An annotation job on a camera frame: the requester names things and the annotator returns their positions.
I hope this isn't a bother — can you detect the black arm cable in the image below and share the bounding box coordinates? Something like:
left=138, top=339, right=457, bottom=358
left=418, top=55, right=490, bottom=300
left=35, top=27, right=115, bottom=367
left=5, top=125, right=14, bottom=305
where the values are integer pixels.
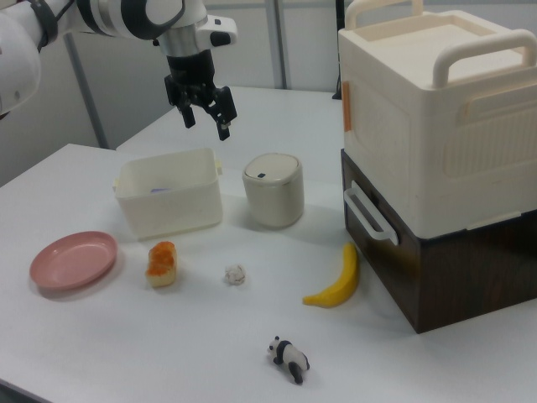
left=33, top=0, right=81, bottom=54

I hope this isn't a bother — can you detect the white plastic bin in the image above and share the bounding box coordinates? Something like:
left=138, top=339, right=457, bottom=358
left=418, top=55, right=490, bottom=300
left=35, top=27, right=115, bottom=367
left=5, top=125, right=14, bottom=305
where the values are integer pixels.
left=112, top=147, right=225, bottom=242

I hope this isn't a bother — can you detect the panda toy figure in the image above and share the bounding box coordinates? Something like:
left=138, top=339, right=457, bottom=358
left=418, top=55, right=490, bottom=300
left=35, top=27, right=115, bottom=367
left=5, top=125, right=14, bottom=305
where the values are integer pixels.
left=266, top=335, right=310, bottom=385

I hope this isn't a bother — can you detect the cream plastic box with handles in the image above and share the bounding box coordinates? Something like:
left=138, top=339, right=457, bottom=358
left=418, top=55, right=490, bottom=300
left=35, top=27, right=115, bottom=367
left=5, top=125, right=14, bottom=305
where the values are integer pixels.
left=337, top=0, right=537, bottom=232

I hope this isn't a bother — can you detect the yellow banana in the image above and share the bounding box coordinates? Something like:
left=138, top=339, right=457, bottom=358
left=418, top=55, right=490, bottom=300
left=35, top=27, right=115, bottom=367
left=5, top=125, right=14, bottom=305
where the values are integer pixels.
left=302, top=242, right=361, bottom=310

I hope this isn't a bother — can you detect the beige lidded trash can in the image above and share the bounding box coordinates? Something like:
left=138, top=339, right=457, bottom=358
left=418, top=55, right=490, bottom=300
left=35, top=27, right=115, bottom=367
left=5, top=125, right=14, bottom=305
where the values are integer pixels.
left=242, top=152, right=305, bottom=229

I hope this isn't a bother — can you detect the white drawer handle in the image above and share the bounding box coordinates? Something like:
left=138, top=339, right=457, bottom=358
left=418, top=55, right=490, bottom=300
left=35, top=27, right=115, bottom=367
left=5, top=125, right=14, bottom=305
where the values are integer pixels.
left=342, top=180, right=399, bottom=245

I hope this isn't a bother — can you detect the pink plate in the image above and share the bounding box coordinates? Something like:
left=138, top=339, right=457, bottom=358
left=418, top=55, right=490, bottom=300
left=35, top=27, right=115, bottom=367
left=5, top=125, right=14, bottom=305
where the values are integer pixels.
left=29, top=230, right=119, bottom=291

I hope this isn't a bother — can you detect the crumpled white paper ball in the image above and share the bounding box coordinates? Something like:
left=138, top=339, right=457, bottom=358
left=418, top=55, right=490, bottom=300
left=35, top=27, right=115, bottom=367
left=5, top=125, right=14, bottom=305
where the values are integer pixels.
left=222, top=264, right=247, bottom=286

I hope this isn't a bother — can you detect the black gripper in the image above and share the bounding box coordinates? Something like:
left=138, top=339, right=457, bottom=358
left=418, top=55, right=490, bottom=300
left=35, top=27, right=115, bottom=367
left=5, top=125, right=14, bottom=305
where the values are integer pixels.
left=163, top=48, right=239, bottom=142

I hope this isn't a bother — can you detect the bread with orange topping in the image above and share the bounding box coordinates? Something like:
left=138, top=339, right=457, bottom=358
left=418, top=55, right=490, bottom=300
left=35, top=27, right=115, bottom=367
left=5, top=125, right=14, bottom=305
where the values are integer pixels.
left=144, top=240, right=178, bottom=290

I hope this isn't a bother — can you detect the orange tape strip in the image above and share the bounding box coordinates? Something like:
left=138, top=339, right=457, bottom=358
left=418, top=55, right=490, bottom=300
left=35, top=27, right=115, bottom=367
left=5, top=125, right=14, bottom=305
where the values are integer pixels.
left=341, top=81, right=354, bottom=133

